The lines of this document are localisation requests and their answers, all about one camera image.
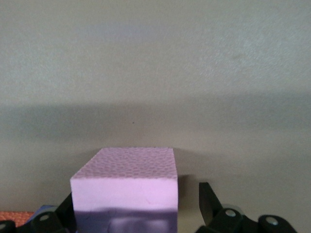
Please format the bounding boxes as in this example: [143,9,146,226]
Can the purple foam cube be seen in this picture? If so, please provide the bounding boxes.
[25,205,59,224]

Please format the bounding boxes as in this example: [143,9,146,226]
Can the pink foam cube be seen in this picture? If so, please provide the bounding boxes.
[70,147,179,233]

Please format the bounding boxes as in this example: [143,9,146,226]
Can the brown table cover sheet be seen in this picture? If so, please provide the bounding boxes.
[0,0,311,233]

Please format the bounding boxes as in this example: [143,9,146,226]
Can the orange foam cube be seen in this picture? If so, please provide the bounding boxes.
[0,211,35,228]

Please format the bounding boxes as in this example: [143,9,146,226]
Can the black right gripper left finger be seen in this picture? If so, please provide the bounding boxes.
[0,191,76,233]

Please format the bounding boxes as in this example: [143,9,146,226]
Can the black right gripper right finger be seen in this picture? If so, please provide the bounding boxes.
[198,182,301,233]

